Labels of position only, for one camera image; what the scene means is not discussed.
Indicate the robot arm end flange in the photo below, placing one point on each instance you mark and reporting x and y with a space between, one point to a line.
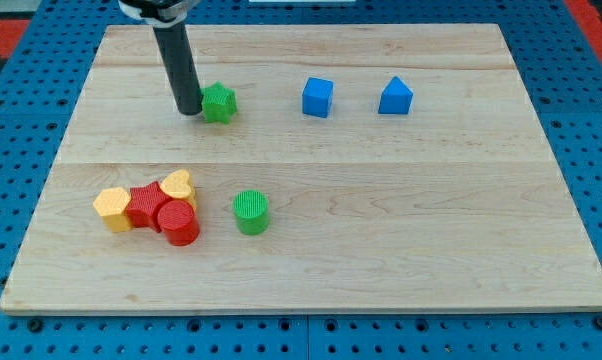
157 13

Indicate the green star block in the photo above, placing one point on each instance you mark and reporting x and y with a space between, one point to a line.
218 103

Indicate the red star block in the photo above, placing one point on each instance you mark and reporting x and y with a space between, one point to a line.
145 205

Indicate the green cylinder block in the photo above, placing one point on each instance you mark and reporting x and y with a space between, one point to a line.
251 211

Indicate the blue cube block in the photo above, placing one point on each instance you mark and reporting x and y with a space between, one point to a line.
317 97

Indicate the yellow heart block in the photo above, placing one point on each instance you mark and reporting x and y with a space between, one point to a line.
178 186

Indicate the blue triangular prism block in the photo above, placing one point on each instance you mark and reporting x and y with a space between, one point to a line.
396 98

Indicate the red cylinder block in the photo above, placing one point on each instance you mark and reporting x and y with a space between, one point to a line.
177 220

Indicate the wooden board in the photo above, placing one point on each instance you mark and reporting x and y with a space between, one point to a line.
458 207

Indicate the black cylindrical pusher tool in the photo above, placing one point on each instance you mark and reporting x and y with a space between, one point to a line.
176 54

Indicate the yellow hexagon block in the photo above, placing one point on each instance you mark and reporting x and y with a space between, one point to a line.
110 204

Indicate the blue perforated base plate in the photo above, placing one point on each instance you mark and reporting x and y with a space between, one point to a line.
41 82

